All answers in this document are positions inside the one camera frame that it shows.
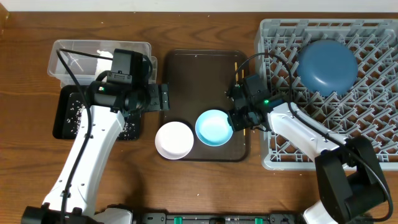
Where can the wooden chopstick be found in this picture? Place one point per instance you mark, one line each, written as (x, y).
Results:
(236, 72)
(242, 76)

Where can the light blue bowl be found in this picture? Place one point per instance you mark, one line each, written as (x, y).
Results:
(213, 129)

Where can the dark brown serving tray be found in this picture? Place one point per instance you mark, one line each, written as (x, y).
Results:
(198, 80)

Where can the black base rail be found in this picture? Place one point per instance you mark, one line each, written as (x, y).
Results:
(163, 218)

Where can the white napkin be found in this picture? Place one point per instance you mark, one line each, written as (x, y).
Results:
(103, 64)

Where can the dark blue plate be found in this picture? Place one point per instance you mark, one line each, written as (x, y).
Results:
(327, 66)

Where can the clear plastic bin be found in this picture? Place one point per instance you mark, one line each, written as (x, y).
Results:
(84, 67)

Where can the black plastic tray bin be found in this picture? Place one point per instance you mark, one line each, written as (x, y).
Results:
(68, 94)

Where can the pink white bowl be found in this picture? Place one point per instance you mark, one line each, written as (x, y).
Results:
(174, 140)

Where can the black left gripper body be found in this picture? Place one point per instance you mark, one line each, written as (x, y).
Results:
(153, 97)

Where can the rice leftovers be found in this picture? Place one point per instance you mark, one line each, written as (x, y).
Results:
(71, 124)

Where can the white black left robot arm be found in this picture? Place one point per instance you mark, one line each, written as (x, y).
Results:
(73, 197)

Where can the grey dishwasher rack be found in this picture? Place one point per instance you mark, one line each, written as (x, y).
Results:
(370, 107)

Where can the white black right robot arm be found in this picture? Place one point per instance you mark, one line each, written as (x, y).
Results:
(351, 183)

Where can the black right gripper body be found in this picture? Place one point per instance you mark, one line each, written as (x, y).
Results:
(240, 119)

